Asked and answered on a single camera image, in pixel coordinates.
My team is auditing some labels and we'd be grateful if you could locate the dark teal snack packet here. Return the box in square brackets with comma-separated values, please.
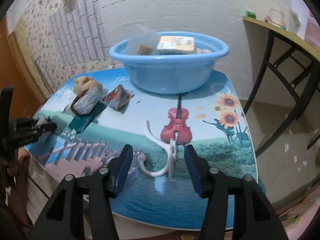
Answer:
[68, 102, 106, 134]

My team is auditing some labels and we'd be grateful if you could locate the white plastic hook hanger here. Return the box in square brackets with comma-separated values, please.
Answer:
[137, 120, 178, 181]

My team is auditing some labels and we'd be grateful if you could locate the silver wrapped block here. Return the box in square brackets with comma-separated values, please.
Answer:
[70, 87, 102, 116]

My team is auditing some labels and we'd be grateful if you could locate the red silver snack wrapper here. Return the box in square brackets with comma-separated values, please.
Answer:
[102, 85, 134, 111]

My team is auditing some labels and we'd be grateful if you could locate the light blue plastic basin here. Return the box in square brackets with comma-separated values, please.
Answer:
[109, 31, 229, 94]

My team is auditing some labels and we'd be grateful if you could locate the cream printed box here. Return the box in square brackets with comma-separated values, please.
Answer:
[156, 36, 196, 55]

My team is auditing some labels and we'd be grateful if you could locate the wooden side table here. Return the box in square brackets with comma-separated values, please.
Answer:
[243, 16, 319, 157]

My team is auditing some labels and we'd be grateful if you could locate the white paper cup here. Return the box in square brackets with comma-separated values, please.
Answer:
[269, 7, 284, 26]

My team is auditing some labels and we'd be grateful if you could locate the green small box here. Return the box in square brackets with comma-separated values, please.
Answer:
[246, 10, 256, 18]

